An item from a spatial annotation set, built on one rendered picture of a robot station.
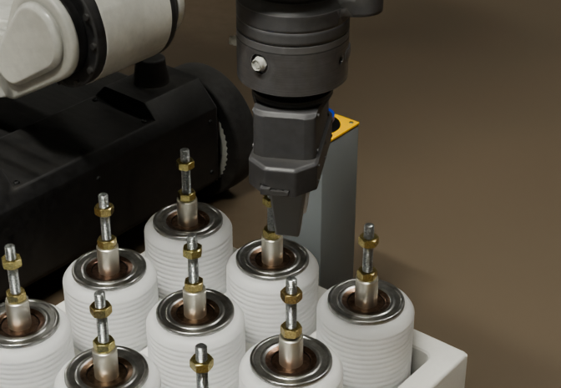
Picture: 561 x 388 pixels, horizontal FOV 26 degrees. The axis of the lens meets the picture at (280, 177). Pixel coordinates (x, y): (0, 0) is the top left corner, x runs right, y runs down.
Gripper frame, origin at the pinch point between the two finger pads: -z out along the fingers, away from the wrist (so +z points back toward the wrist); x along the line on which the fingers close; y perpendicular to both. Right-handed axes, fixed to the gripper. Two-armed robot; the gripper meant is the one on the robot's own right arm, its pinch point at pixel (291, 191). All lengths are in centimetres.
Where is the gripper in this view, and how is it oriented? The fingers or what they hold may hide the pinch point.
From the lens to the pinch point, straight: 101.9
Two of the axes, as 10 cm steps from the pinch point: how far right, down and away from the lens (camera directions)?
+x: 1.7, -4.9, 8.5
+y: -9.9, -0.9, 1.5
